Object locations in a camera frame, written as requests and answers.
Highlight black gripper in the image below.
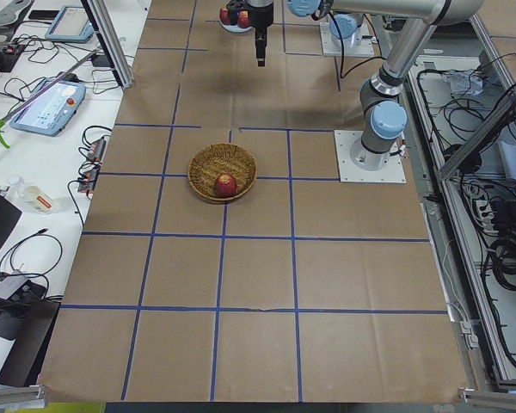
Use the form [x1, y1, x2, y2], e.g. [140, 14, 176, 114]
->
[226, 0, 273, 67]

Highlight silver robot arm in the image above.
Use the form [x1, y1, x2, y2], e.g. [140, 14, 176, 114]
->
[287, 0, 483, 171]
[329, 13, 365, 47]

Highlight red apple plate side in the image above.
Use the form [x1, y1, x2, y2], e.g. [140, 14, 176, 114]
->
[236, 10, 250, 29]

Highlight light blue plate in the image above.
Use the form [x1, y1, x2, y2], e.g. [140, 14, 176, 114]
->
[220, 22, 253, 34]

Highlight red apple plate back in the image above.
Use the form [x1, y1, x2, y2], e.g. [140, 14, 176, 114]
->
[219, 8, 231, 26]

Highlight woven wicker basket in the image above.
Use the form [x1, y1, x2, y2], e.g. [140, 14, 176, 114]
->
[187, 143, 257, 203]

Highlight dark red basket apple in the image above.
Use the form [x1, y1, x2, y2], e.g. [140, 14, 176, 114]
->
[214, 173, 237, 198]

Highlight black power adapter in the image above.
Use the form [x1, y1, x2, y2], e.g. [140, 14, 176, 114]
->
[90, 54, 111, 68]

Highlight blue teach pendant far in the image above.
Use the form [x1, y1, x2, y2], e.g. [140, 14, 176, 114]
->
[45, 5, 94, 43]

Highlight blue teach pendant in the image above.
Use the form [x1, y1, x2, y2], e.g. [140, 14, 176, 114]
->
[9, 80, 86, 136]
[45, 5, 94, 43]

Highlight blue teach pendant near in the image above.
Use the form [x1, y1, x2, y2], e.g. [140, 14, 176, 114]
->
[9, 80, 86, 136]

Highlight clear plastic bottle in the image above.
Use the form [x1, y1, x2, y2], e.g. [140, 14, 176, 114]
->
[8, 175, 55, 214]

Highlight green-tipped metal stand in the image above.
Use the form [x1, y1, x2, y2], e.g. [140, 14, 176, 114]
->
[0, 46, 102, 149]

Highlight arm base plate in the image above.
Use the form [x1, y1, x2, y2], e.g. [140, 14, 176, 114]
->
[320, 22, 375, 58]
[334, 130, 407, 184]

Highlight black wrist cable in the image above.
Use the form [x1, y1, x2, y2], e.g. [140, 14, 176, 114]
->
[311, 8, 390, 81]

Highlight aluminium frame post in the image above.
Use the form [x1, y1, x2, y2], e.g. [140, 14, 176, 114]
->
[81, 0, 134, 89]

